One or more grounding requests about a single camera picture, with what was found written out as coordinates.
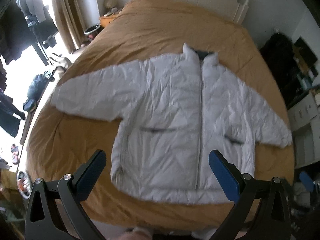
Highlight white puffer jacket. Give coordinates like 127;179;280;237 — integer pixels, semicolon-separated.
51;44;292;205

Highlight dark clothes on rack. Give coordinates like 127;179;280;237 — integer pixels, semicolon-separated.
1;0;59;66

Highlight tan bed cover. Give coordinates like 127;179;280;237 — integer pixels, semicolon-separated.
26;0;288;230

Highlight white shelf unit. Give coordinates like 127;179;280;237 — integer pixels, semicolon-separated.
288;90;319;168

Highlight wooden nightstand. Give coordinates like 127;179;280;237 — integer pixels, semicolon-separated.
99;14;117;28

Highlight beige curtain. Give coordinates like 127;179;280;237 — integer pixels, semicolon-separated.
52;0;86;53

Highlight round beige lamp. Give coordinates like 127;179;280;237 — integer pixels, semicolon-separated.
104;0;118;10

